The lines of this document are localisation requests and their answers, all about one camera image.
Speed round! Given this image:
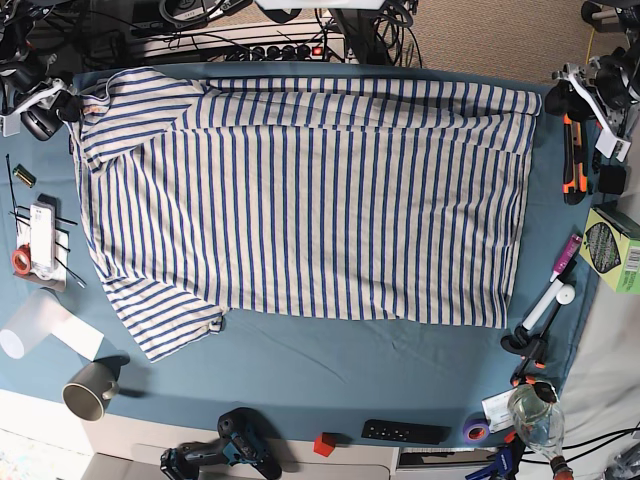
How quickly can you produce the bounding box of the blue spring clamp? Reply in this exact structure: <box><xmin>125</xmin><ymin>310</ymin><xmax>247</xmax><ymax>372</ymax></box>
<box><xmin>465</xmin><ymin>431</ymin><xmax>525</xmax><ymax>480</ymax></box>

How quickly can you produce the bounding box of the purple glue tube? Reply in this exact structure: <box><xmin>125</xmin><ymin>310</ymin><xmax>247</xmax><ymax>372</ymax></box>
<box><xmin>550</xmin><ymin>234</ymin><xmax>582</xmax><ymax>283</ymax></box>

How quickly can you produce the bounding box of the translucent white plastic cup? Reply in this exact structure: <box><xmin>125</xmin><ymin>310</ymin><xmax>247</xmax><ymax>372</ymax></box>
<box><xmin>1</xmin><ymin>288</ymin><xmax>104</xmax><ymax>361</ymax></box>

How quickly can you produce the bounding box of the grey ceramic mug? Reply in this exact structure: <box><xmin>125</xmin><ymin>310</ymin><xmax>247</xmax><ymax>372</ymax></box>
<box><xmin>62</xmin><ymin>362</ymin><xmax>119</xmax><ymax>422</ymax></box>

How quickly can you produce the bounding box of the black cable tie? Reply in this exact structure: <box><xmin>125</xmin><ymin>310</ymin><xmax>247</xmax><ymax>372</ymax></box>
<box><xmin>5</xmin><ymin>154</ymin><xmax>18</xmax><ymax>230</ymax></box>

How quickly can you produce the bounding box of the white power strip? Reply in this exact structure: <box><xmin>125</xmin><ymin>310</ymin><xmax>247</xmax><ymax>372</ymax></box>
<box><xmin>128</xmin><ymin>28</ymin><xmax>354</xmax><ymax>63</ymax></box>

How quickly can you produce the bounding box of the red cube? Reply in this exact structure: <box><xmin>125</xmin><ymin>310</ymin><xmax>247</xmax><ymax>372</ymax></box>
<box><xmin>313</xmin><ymin>432</ymin><xmax>336</xmax><ymax>458</ymax></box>

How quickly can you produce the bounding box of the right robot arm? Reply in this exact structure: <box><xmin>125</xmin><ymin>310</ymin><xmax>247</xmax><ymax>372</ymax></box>
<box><xmin>1</xmin><ymin>1</ymin><xmax>87</xmax><ymax>131</ymax></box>

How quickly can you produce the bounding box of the white marker pen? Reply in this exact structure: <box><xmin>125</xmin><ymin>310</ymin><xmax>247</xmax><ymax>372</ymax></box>
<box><xmin>521</xmin><ymin>260</ymin><xmax>576</xmax><ymax>331</ymax></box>

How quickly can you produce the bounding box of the purple tape roll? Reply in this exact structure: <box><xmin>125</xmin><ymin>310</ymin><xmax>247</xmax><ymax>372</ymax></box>
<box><xmin>462</xmin><ymin>416</ymin><xmax>491</xmax><ymax>445</ymax></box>

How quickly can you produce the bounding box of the blue white striped T-shirt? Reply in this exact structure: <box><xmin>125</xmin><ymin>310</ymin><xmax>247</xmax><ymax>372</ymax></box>
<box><xmin>69</xmin><ymin>67</ymin><xmax>542</xmax><ymax>361</ymax></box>

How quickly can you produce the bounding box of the green AA battery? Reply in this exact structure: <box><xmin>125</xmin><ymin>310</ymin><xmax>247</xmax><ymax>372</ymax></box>
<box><xmin>13</xmin><ymin>164</ymin><xmax>37</xmax><ymax>188</ymax></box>

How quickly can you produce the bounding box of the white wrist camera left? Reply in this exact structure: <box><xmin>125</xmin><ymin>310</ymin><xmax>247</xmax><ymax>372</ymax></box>
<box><xmin>595</xmin><ymin>129</ymin><xmax>631</xmax><ymax>162</ymax></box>

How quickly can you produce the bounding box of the orange black utility knife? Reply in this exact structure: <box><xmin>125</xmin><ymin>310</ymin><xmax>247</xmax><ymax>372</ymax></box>
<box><xmin>562</xmin><ymin>114</ymin><xmax>588</xmax><ymax>206</ymax></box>

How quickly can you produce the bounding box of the white plastic box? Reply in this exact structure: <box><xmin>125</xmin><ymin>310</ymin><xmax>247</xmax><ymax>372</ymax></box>
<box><xmin>29</xmin><ymin>201</ymin><xmax>55</xmax><ymax>280</ymax></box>

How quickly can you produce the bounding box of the white paper card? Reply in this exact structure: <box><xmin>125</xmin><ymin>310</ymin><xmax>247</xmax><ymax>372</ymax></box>
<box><xmin>481</xmin><ymin>389</ymin><xmax>514</xmax><ymax>433</ymax></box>

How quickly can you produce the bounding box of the black computer mouse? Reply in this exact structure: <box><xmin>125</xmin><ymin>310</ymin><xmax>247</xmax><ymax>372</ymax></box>
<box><xmin>21</xmin><ymin>105</ymin><xmax>62</xmax><ymax>141</ymax></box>

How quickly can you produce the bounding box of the black small block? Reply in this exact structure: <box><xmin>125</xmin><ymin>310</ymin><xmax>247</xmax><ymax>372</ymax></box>
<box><xmin>598</xmin><ymin>165</ymin><xmax>627</xmax><ymax>195</ymax></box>

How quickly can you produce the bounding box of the black remote control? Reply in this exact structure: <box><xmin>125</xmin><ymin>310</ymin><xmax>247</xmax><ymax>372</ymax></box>
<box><xmin>361</xmin><ymin>419</ymin><xmax>451</xmax><ymax>445</ymax></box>

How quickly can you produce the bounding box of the black teal power drill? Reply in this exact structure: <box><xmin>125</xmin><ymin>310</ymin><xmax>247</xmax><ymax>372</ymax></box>
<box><xmin>160</xmin><ymin>409</ymin><xmax>283</xmax><ymax>480</ymax></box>

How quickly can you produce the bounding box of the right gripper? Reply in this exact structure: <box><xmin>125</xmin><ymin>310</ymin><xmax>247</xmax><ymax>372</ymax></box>
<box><xmin>1</xmin><ymin>61</ymin><xmax>82</xmax><ymax>123</ymax></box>

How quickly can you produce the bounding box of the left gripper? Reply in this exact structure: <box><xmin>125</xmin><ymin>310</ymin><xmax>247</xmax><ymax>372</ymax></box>
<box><xmin>544</xmin><ymin>54</ymin><xmax>639</xmax><ymax>141</ymax></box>

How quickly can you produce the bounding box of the clear plastic bottle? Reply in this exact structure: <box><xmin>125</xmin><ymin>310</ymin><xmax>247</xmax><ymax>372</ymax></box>
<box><xmin>507</xmin><ymin>381</ymin><xmax>574</xmax><ymax>479</ymax></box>

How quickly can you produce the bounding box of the green cardboard box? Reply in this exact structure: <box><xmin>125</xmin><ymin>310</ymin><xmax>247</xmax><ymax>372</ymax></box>
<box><xmin>579</xmin><ymin>202</ymin><xmax>639</xmax><ymax>295</ymax></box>

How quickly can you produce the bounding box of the black orange bar clamp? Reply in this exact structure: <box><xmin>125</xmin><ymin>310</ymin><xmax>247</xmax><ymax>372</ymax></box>
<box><xmin>500</xmin><ymin>301</ymin><xmax>562</xmax><ymax>387</ymax></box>

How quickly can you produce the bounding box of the red tape roll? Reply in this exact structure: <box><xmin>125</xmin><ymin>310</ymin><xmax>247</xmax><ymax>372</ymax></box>
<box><xmin>11</xmin><ymin>245</ymin><xmax>31</xmax><ymax>275</ymax></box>

